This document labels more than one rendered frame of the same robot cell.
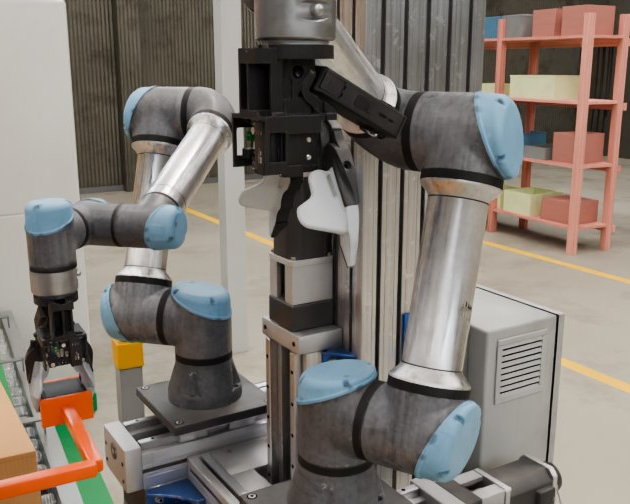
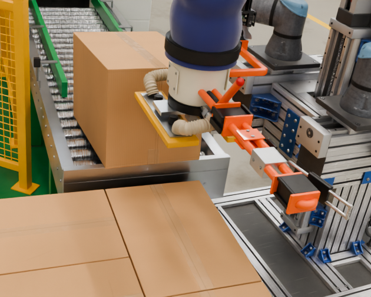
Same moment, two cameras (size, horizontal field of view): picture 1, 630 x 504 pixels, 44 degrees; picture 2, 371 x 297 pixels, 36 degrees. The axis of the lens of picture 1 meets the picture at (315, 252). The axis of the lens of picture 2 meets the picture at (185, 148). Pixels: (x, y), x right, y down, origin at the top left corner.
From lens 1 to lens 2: 0.87 m
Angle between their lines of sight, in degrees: 17
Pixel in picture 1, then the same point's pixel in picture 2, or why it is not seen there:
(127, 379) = not seen: hidden behind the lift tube
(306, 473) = (356, 89)
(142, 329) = (261, 15)
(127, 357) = not seen: hidden behind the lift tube
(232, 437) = (293, 77)
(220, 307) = (304, 10)
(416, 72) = not seen: outside the picture
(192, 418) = (281, 63)
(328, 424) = not seen: outside the picture
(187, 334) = (285, 21)
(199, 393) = (284, 52)
